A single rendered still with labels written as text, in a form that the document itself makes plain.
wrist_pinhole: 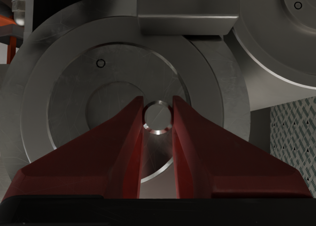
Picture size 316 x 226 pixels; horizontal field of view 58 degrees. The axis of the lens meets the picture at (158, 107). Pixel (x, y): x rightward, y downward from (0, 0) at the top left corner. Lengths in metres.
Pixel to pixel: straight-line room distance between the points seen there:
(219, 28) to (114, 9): 0.06
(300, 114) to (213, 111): 0.20
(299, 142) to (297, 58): 0.18
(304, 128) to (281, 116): 0.06
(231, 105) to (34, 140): 0.11
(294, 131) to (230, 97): 0.20
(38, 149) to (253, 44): 0.14
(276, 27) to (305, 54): 0.02
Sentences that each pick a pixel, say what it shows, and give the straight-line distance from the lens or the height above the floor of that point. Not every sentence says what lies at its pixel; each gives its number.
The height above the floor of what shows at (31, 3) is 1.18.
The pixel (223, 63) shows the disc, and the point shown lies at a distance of 0.17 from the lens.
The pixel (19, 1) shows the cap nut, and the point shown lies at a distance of 0.58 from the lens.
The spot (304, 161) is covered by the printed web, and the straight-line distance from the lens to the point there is 0.35.
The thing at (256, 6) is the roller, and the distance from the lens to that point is 0.20.
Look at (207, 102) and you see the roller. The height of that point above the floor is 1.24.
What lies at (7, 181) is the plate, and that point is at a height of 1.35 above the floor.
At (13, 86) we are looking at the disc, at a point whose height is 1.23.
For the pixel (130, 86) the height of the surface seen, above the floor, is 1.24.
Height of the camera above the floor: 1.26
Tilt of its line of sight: 5 degrees down
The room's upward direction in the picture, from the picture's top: 180 degrees counter-clockwise
